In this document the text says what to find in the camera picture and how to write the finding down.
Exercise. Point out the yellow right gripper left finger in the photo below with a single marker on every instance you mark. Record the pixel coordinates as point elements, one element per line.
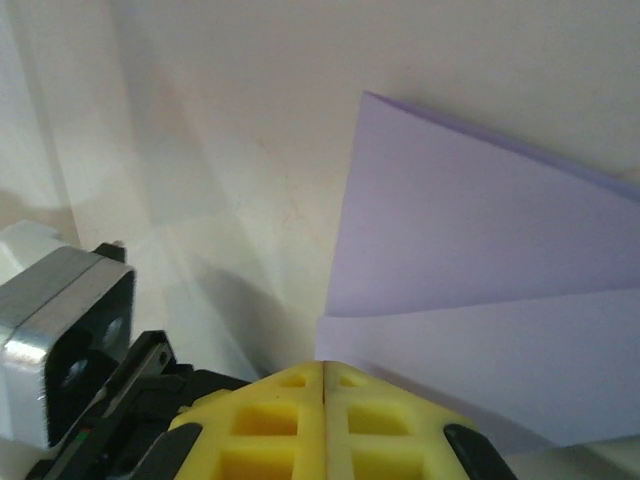
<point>280,440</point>

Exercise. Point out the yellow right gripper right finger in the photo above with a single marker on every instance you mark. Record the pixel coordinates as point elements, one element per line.
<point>380,445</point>

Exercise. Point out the purple paper sheet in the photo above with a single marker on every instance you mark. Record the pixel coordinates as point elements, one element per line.
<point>475,250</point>

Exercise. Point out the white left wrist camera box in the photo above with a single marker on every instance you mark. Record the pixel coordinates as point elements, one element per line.
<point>45,320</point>

